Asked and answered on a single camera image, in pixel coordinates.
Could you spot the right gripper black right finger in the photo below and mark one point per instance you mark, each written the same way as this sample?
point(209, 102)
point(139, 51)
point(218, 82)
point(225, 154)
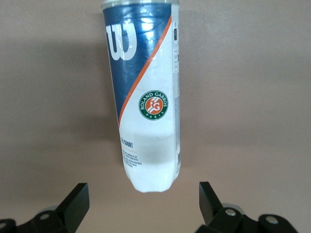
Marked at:
point(211, 208)

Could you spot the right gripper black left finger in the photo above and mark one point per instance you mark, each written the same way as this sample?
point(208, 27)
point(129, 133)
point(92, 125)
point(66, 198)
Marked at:
point(73, 208)

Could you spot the blue white tennis ball can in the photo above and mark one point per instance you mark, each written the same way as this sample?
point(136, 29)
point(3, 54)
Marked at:
point(145, 121)

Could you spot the brown table cloth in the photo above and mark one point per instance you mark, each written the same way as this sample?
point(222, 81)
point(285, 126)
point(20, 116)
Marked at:
point(48, 97)

